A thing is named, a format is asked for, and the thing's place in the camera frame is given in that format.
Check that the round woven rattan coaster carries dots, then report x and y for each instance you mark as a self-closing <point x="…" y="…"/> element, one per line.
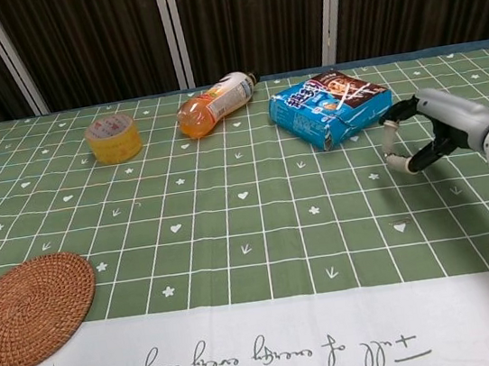
<point x="30" y="313"/>

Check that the small metal pin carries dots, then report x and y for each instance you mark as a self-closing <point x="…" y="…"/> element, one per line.
<point x="398" y="221"/>

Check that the orange drink plastic bottle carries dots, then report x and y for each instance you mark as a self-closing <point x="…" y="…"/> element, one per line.
<point x="211" y="105"/>

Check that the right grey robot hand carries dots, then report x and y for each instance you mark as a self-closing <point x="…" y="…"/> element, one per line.
<point x="453" y="115"/>

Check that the green grid patterned tablecloth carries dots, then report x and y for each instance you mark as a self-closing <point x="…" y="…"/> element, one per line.
<point x="249" y="218"/>

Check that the blue cookie box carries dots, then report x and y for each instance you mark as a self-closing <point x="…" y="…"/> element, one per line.
<point x="329" y="105"/>

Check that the white partition frame post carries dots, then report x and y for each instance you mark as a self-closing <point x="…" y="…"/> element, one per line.
<point x="330" y="7"/>
<point x="173" y="33"/>
<point x="10" y="56"/>

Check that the yellow packing tape roll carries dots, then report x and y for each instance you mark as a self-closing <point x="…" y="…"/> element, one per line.
<point x="114" y="139"/>

